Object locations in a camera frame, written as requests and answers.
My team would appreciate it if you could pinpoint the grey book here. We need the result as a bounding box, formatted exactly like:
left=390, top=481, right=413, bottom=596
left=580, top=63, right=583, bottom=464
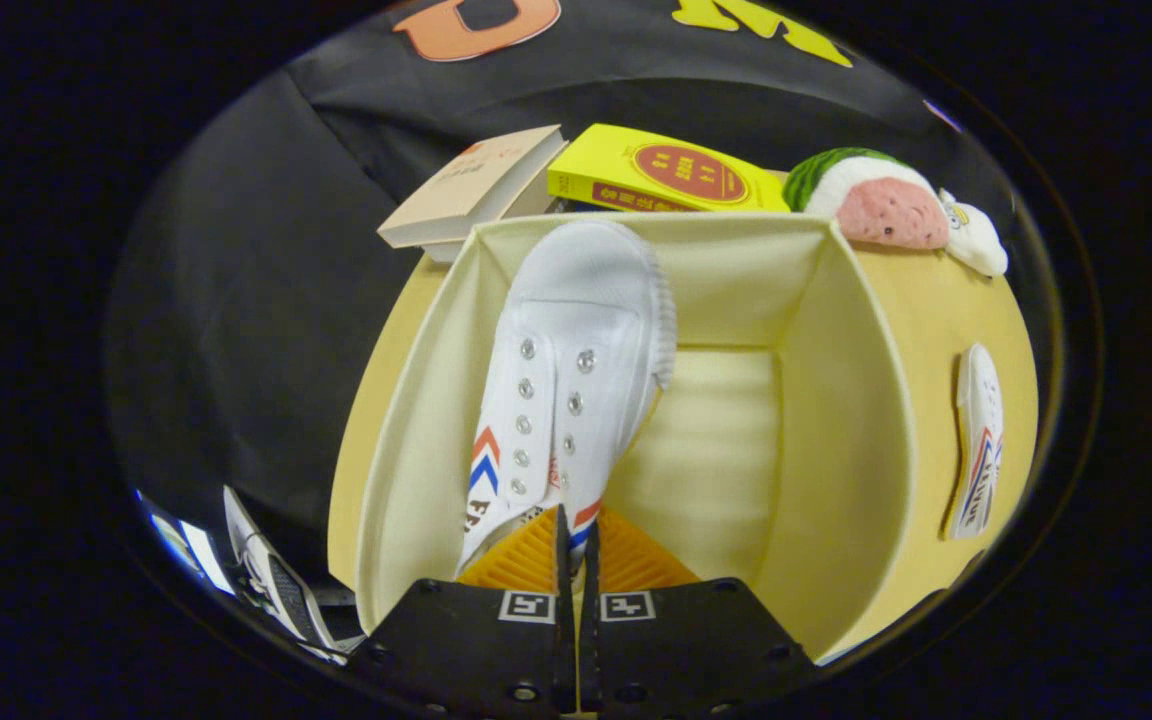
left=421, top=195, right=562, bottom=264

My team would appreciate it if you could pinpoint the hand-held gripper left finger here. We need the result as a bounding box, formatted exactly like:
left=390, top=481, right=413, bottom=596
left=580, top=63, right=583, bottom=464
left=346, top=505, right=580, bottom=720

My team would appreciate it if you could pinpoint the yellow book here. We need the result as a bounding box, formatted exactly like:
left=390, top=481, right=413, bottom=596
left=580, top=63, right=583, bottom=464
left=546, top=123, right=793, bottom=214

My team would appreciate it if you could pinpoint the beige book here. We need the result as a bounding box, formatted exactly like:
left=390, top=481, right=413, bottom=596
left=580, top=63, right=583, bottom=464
left=377, top=124, right=569, bottom=250

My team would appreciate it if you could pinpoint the small white plush toy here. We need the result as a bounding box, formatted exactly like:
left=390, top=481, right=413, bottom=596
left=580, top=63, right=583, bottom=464
left=939, top=188, right=1010, bottom=279

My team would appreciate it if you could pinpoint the cream fabric storage box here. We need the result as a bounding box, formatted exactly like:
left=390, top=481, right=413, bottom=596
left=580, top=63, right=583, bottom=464
left=354, top=210, right=922, bottom=663

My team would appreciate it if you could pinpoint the white canvas shoe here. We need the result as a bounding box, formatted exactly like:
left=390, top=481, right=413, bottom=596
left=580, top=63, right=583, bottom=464
left=454, top=220, right=678, bottom=581
left=944, top=343, right=1006, bottom=542

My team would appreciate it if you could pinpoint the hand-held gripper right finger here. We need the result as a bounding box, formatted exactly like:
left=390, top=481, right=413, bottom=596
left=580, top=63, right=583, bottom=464
left=579, top=505, right=822, bottom=720

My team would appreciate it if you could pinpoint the blue white printed board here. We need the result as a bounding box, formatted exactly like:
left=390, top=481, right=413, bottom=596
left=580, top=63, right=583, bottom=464
left=136, top=485, right=352, bottom=666

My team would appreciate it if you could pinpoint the watermelon slice plush toy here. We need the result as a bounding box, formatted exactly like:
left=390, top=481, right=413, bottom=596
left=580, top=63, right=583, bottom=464
left=782, top=147, right=951, bottom=251

